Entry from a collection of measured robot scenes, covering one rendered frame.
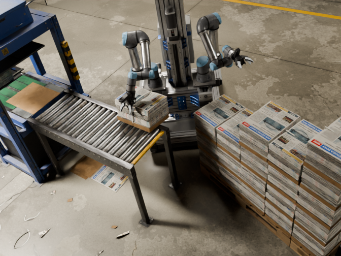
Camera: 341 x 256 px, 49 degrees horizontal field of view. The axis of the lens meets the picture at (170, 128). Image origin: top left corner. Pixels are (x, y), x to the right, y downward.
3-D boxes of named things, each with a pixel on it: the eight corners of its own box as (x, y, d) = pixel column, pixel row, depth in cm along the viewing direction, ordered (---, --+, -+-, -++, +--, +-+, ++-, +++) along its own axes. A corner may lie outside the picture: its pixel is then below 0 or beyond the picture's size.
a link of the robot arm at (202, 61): (195, 69, 374) (193, 57, 365) (206, 64, 378) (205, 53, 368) (200, 75, 366) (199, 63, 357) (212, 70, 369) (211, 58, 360)
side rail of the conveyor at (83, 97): (170, 136, 343) (169, 127, 335) (167, 140, 340) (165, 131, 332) (70, 97, 409) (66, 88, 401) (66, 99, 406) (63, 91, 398)
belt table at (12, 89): (72, 93, 410) (69, 86, 404) (26, 130, 375) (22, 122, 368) (32, 77, 445) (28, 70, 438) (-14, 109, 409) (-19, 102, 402)
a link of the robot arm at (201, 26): (193, 18, 332) (215, 69, 333) (204, 14, 334) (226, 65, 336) (190, 23, 343) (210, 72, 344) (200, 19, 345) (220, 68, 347)
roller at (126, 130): (137, 123, 353) (138, 121, 349) (104, 156, 328) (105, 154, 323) (133, 120, 354) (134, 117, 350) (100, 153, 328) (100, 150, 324)
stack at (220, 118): (227, 152, 411) (224, 92, 355) (318, 221, 337) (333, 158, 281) (200, 171, 397) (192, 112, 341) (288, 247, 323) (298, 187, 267)
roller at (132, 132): (143, 125, 350) (144, 123, 346) (109, 159, 324) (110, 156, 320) (139, 122, 351) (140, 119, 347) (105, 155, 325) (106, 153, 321)
